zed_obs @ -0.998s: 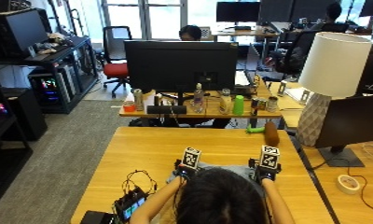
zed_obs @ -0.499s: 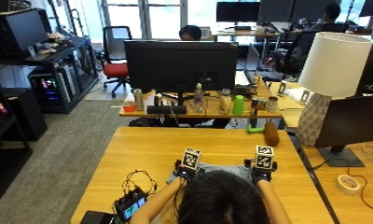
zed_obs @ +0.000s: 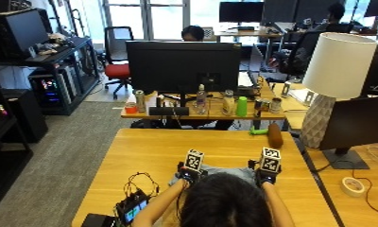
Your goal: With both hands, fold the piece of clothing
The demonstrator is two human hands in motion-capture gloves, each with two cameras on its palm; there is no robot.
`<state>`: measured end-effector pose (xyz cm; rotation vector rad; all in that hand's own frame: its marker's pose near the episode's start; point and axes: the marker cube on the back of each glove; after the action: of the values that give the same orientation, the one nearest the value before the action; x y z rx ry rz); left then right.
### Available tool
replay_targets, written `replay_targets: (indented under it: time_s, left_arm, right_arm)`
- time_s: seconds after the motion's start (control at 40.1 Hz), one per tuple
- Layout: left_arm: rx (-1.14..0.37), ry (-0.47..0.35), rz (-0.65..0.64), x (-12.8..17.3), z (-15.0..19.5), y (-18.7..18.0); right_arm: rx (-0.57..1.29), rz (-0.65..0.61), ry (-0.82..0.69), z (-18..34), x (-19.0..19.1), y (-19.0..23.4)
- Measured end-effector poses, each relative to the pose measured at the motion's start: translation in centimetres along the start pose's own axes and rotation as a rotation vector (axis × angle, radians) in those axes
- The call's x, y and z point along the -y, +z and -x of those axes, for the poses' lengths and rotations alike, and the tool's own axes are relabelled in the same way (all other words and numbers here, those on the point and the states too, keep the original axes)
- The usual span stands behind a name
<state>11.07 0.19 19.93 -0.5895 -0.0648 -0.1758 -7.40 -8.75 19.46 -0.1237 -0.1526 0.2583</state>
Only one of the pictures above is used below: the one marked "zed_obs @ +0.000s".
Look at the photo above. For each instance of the wooden desk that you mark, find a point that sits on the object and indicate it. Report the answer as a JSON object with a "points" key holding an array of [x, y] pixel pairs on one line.
{"points": [[210, 115]]}

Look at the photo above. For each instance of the person's left hand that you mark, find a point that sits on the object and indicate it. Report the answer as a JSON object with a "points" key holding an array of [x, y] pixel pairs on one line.
{"points": [[188, 175]]}

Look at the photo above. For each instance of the the person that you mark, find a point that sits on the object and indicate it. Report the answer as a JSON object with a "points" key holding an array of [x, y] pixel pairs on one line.
{"points": [[224, 201]]}

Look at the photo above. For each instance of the silver drink can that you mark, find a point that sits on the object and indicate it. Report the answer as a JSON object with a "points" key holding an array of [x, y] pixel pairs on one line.
{"points": [[140, 101]]}

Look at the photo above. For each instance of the clear plastic bottle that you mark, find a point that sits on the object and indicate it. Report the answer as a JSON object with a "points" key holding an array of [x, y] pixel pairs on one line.
{"points": [[202, 99]]}

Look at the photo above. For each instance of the white marker cube glove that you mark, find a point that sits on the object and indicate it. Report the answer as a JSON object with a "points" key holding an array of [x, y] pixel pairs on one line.
{"points": [[271, 160], [195, 160]]}

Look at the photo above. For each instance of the black cabinet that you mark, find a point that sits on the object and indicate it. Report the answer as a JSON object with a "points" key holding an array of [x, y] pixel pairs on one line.
{"points": [[27, 113]]}

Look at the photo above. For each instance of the small glass jar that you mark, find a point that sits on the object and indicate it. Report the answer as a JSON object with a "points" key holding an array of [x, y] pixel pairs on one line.
{"points": [[276, 105]]}

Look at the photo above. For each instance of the white lamp shade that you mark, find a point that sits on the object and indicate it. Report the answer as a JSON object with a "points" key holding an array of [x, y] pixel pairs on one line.
{"points": [[340, 64]]}

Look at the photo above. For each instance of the person's right hand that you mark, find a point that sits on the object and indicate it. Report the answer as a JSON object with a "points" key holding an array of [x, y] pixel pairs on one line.
{"points": [[265, 177]]}

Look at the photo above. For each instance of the blue-grey cloth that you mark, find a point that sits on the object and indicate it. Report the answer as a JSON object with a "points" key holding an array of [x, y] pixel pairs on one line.
{"points": [[231, 172]]}

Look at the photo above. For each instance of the white faceted lamp base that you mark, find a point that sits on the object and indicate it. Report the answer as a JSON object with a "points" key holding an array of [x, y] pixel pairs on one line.
{"points": [[317, 121]]}

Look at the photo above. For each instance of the black box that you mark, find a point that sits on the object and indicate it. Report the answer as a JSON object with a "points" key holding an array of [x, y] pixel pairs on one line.
{"points": [[98, 220]]}

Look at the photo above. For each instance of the black metal shelf rack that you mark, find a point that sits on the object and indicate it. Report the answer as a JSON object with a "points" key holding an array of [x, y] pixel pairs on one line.
{"points": [[67, 75]]}

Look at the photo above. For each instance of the large black monitor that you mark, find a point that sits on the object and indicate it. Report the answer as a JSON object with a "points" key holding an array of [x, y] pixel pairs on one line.
{"points": [[183, 66]]}

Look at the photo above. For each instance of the black distant monitor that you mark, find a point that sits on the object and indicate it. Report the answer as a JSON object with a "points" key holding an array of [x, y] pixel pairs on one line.
{"points": [[241, 12]]}

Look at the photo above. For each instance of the white tape roll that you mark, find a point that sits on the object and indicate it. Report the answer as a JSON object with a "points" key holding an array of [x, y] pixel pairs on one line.
{"points": [[353, 186]]}

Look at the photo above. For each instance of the computer tower with coloured lights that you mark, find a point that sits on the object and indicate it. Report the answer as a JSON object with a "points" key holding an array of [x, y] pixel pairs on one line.
{"points": [[51, 90]]}

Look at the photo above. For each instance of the office chair with red seat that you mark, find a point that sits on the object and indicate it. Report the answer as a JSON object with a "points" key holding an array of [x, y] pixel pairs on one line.
{"points": [[118, 71]]}

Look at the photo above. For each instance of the black speaker bar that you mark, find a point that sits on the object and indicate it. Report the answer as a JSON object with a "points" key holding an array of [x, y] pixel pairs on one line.
{"points": [[170, 111]]}

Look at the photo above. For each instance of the black office chair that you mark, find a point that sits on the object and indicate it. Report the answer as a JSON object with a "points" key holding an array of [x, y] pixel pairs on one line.
{"points": [[303, 53]]}

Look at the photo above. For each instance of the white marker cube right glove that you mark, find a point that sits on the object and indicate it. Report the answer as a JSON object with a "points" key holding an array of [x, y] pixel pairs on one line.
{"points": [[271, 160]]}

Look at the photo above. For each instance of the black monitor on square stand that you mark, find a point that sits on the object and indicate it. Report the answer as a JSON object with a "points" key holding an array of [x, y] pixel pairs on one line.
{"points": [[357, 124]]}

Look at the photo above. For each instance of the brown cylinder roller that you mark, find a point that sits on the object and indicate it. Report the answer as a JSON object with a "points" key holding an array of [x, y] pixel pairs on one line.
{"points": [[276, 136]]}

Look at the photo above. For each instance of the dark drink can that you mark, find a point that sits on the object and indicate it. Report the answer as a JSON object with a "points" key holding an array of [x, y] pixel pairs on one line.
{"points": [[259, 108]]}

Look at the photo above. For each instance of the white marker cube left glove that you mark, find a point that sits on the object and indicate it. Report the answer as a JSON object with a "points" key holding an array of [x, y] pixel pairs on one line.
{"points": [[195, 160]]}

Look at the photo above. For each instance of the green plastic cup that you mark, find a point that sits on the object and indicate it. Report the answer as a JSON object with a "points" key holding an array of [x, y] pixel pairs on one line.
{"points": [[241, 107]]}

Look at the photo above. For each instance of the black monitor on rack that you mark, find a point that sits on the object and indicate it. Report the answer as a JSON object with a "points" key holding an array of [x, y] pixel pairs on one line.
{"points": [[17, 33]]}

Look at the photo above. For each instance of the silver stand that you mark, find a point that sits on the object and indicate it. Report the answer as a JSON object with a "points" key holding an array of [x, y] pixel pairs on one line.
{"points": [[287, 90]]}

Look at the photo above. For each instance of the red bowl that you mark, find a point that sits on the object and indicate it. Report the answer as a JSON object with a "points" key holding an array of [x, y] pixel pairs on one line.
{"points": [[131, 108]]}

